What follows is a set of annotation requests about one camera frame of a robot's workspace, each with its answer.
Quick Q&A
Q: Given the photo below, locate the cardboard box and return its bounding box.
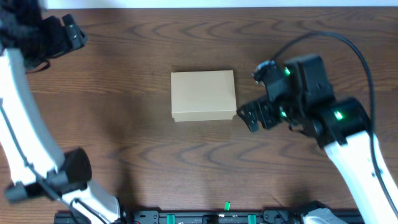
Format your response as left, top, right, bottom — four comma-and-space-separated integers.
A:
171, 70, 237, 122

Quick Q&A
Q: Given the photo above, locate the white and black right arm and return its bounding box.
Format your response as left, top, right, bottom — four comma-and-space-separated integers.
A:
237, 54, 397, 223

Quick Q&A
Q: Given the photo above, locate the small green clip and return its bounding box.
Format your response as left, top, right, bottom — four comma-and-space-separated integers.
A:
224, 202, 231, 211

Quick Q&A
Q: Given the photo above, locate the black aluminium mounting rail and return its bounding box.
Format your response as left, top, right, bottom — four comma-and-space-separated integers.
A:
53, 209, 364, 224

